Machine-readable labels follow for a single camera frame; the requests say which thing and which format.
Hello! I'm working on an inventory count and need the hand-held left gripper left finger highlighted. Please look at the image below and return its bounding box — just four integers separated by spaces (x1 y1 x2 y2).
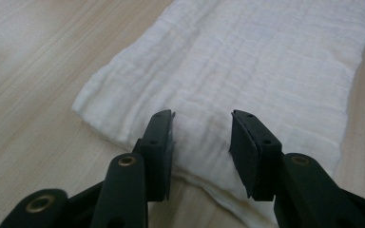
132 109 176 202

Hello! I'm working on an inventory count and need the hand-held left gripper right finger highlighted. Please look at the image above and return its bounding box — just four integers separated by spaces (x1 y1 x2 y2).
228 109 283 202

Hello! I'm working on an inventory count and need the white towel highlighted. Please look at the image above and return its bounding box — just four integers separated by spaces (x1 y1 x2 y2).
71 0 365 228

